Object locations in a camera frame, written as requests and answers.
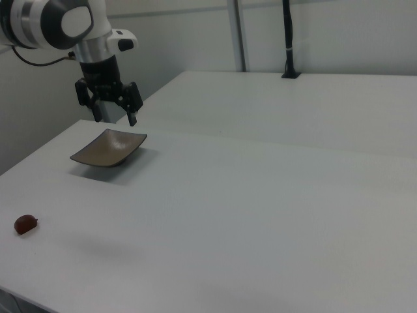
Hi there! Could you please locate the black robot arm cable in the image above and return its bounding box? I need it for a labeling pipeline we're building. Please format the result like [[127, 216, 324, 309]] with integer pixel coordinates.
[[12, 45, 78, 67]]

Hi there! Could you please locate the square brown ceramic plate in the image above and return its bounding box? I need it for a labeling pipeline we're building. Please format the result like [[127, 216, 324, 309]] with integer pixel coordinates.
[[69, 128, 148, 168]]

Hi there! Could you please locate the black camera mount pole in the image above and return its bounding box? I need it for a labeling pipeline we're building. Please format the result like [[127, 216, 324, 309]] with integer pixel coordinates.
[[281, 0, 302, 80]]

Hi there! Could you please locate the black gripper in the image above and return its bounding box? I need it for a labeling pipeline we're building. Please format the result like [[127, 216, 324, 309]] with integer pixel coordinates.
[[74, 55, 145, 128]]

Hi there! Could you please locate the grey metal frame post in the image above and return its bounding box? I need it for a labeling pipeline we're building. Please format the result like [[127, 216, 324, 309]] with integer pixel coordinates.
[[98, 100, 113, 124], [227, 0, 248, 72]]

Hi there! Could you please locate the small dark red food item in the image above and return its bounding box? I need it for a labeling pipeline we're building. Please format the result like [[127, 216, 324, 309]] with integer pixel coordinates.
[[14, 214, 39, 236]]

